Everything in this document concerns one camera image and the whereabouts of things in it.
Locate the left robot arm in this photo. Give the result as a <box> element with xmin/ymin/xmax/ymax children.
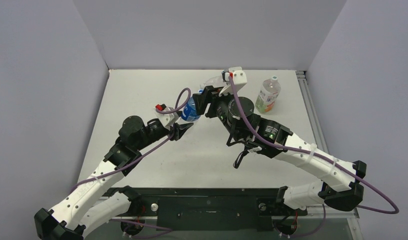
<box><xmin>34</xmin><ymin>115</ymin><xmax>193</xmax><ymax>240</ymax></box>

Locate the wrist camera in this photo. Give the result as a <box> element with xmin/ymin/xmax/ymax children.
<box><xmin>155</xmin><ymin>104</ymin><xmax>179</xmax><ymax>130</ymax></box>
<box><xmin>219</xmin><ymin>66</ymin><xmax>248</xmax><ymax>97</ymax></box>

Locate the green orange label bottle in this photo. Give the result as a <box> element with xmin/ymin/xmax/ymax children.
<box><xmin>255</xmin><ymin>75</ymin><xmax>281</xmax><ymax>113</ymax></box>

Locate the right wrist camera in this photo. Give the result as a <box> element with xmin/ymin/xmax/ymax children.
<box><xmin>219</xmin><ymin>66</ymin><xmax>248</xmax><ymax>97</ymax></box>

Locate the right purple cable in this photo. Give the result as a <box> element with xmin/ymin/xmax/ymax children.
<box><xmin>227</xmin><ymin>75</ymin><xmax>400</xmax><ymax>239</ymax></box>

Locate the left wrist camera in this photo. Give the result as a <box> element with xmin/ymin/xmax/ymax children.
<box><xmin>155</xmin><ymin>104</ymin><xmax>179</xmax><ymax>130</ymax></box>

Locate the clear bottle far left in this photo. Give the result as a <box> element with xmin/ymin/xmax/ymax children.
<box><xmin>199</xmin><ymin>76</ymin><xmax>225</xmax><ymax>90</ymax></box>

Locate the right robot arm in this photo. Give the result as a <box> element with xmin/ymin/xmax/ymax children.
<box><xmin>192</xmin><ymin>86</ymin><xmax>367</xmax><ymax>214</ymax></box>

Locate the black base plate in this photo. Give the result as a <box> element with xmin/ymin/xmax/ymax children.
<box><xmin>121</xmin><ymin>187</ymin><xmax>308</xmax><ymax>232</ymax></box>

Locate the aluminium rail frame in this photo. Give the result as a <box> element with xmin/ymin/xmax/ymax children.
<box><xmin>54</xmin><ymin>70</ymin><xmax>364</xmax><ymax>240</ymax></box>

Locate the blue label bottle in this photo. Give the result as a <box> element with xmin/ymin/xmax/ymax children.
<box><xmin>181</xmin><ymin>97</ymin><xmax>201</xmax><ymax>122</ymax></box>

